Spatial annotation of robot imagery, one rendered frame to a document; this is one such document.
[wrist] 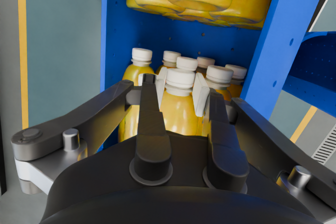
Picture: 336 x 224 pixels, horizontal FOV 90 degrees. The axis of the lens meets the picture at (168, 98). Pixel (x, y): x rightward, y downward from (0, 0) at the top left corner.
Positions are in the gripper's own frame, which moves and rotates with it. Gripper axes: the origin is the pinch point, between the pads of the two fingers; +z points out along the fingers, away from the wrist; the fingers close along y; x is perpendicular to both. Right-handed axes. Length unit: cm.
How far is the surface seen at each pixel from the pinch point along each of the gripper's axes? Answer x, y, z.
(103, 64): -0.8, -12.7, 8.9
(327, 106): -8, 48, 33
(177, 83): -0.1, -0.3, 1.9
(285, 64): 4.4, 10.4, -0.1
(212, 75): 0.8, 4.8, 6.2
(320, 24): 29, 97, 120
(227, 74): 1.4, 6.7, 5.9
